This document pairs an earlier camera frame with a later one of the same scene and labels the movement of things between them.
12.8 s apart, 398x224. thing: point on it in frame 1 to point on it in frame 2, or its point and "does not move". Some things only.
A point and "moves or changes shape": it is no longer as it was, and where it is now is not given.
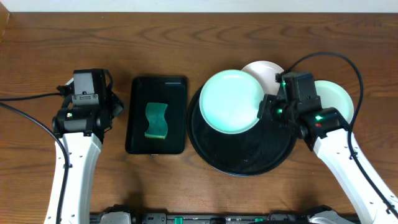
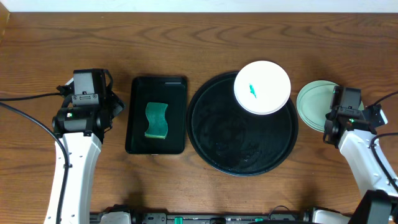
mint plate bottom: (229, 101) moves or changes shape
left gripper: (115, 104) does not move
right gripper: (267, 106) to (328, 116)
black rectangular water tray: (171, 91) does not move
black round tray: (257, 150) does not move
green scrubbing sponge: (158, 127) does not move
